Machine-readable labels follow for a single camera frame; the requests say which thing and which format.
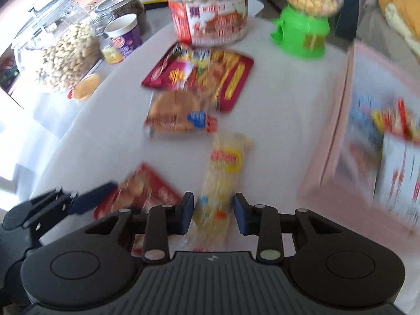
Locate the glass jar dark contents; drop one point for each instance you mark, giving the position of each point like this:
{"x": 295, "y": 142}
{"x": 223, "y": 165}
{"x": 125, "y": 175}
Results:
{"x": 128, "y": 6}

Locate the clear yellow noodle packet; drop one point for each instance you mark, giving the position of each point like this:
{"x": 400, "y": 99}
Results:
{"x": 223, "y": 170}

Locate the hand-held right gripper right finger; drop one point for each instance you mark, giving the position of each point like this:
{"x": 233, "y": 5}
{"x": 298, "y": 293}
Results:
{"x": 239, "y": 215}

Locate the yellow and red snack packet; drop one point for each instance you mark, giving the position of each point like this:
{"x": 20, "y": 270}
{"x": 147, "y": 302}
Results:
{"x": 393, "y": 118}

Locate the pink cardboard box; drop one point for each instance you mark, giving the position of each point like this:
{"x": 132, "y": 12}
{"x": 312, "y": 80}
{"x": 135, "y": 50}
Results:
{"x": 328, "y": 157}

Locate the large red snack packet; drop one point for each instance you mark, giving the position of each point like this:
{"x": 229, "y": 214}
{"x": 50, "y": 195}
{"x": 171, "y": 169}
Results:
{"x": 200, "y": 72}

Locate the purple paper cup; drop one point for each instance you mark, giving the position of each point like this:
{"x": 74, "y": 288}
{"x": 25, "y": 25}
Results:
{"x": 126, "y": 34}

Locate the green candy dispenser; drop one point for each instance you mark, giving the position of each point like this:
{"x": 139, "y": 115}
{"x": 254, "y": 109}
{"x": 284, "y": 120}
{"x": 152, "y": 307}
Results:
{"x": 302, "y": 29}

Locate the glass jar of peanuts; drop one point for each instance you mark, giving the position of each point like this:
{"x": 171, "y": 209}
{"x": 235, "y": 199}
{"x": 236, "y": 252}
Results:
{"x": 62, "y": 59}

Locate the yellow lid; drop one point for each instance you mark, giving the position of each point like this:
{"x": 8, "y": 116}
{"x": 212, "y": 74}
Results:
{"x": 85, "y": 87}

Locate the blue snack packet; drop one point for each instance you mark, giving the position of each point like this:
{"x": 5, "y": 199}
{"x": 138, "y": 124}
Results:
{"x": 364, "y": 121}

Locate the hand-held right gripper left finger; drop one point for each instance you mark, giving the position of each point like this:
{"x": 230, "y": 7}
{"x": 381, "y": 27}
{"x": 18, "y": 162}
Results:
{"x": 187, "y": 213}

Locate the orange and cream quilt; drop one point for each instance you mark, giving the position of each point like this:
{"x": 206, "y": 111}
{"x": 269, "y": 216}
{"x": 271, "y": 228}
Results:
{"x": 400, "y": 3}

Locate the small red snack packet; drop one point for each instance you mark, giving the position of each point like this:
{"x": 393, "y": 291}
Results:
{"x": 144, "y": 187}

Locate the small yellow jar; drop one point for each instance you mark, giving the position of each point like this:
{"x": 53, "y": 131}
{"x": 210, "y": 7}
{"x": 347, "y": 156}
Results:
{"x": 111, "y": 52}

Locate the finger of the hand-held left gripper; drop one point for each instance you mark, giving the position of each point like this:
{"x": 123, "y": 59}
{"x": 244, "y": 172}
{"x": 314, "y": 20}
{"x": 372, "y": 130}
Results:
{"x": 93, "y": 198}

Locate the plastic peanut jar red label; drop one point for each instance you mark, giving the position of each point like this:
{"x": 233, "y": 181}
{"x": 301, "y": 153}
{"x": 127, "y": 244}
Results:
{"x": 210, "y": 10}

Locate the bread packet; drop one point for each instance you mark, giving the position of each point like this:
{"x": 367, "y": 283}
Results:
{"x": 174, "y": 113}

